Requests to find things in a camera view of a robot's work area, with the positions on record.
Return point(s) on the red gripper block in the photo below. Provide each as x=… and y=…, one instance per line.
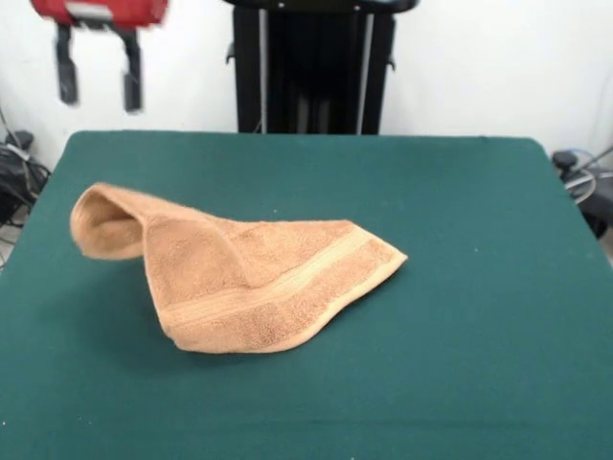
x=124, y=12

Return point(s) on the tan terry towel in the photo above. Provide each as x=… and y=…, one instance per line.
x=287, y=287

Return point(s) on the dark green table cloth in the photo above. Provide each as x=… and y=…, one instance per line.
x=431, y=359

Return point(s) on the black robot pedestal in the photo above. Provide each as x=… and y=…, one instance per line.
x=325, y=72

